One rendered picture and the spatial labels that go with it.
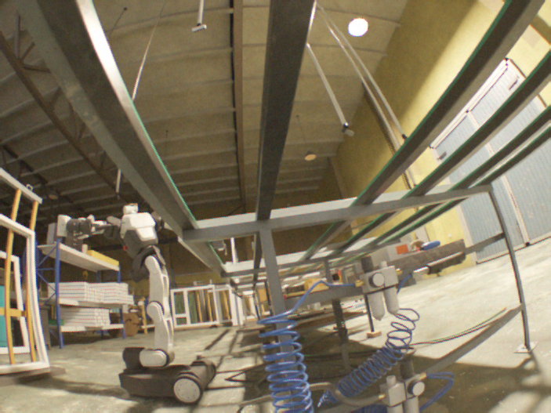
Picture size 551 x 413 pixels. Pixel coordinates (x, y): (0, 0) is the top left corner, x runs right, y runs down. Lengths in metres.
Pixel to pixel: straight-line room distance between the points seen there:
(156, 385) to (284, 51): 1.79
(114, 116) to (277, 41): 0.22
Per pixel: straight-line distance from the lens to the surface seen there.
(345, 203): 1.06
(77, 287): 5.68
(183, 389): 1.69
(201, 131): 12.04
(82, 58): 0.30
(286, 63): 0.30
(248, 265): 1.97
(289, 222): 0.73
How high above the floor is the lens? 0.59
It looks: 21 degrees up
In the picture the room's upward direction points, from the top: 11 degrees counter-clockwise
